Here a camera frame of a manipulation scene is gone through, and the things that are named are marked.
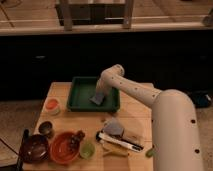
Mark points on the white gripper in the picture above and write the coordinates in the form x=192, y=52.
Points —
x=102, y=88

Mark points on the grey blue sponge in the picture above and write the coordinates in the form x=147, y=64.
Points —
x=97, y=98

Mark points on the green plastic tray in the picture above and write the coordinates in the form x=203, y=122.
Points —
x=82, y=89

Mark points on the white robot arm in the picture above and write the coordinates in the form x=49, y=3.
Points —
x=175, y=133

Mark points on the grey cloth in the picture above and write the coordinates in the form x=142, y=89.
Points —
x=113, y=127

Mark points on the white cup orange lid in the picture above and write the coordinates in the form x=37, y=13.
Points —
x=52, y=106

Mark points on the brown toy in bowl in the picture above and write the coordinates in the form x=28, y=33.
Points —
x=76, y=139

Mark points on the small green cup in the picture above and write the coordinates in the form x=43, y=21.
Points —
x=87, y=150

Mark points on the small metal cup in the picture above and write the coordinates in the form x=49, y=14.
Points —
x=46, y=129

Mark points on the orange bowl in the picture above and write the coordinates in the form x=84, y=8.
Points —
x=60, y=151

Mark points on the green cucumber toy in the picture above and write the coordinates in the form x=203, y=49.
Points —
x=149, y=153

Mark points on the dark brown bowl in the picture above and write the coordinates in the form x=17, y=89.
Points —
x=34, y=149

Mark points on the dark object on floor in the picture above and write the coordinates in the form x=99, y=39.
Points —
x=200, y=99

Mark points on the wooden chair frame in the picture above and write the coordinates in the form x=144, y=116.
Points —
x=91, y=13

